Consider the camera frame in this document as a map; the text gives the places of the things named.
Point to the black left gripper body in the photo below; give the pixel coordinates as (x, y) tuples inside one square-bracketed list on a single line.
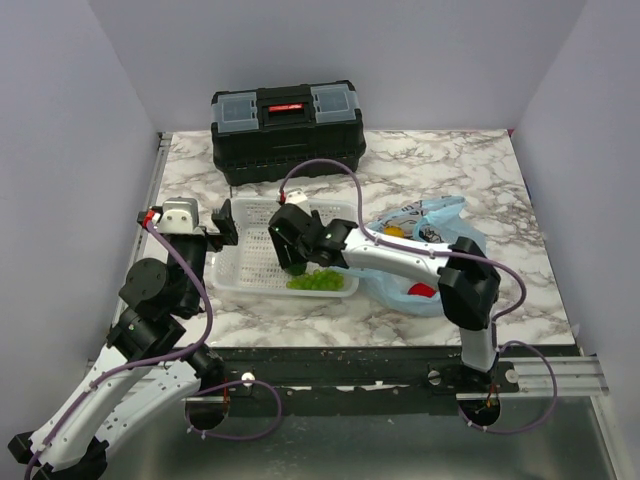
[(198, 252)]

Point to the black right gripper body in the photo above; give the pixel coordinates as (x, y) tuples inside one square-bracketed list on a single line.
[(277, 239)]

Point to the green fake fruit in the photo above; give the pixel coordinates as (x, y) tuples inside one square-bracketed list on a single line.
[(297, 269)]

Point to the light blue plastic bag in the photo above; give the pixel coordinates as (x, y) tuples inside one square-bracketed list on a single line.
[(429, 221)]

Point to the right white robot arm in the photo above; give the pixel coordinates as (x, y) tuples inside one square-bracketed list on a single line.
[(465, 279)]

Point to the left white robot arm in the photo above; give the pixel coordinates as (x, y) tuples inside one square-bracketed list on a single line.
[(139, 370)]

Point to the green fake grape bunch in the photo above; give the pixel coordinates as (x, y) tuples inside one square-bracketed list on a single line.
[(318, 280)]

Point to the yellow fake fruit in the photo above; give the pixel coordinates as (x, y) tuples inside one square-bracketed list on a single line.
[(394, 231)]

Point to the red fake fruit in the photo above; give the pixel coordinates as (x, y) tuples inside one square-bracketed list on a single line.
[(422, 290)]

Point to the white plastic basket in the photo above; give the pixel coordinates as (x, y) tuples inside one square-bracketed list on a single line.
[(252, 265)]

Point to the black plastic toolbox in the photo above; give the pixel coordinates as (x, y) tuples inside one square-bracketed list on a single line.
[(261, 135)]

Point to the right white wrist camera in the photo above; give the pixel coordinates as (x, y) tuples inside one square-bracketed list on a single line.
[(297, 198)]

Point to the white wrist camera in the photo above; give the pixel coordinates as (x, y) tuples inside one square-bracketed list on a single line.
[(175, 216), (297, 198)]

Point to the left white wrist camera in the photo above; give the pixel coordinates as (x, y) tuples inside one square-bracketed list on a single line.
[(175, 216)]

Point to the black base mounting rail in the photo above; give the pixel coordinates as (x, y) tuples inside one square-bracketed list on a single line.
[(349, 381)]

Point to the aluminium extrusion rail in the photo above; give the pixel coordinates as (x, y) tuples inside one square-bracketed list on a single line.
[(565, 376)]

